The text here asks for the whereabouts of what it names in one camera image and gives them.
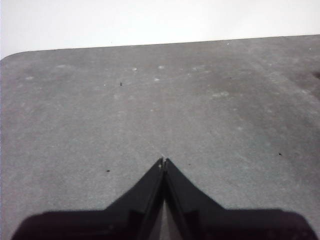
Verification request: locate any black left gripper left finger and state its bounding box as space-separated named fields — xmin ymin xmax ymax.
xmin=11 ymin=157 xmax=165 ymax=240

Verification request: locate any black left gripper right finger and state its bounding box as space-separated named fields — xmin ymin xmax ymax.
xmin=164 ymin=157 xmax=316 ymax=240

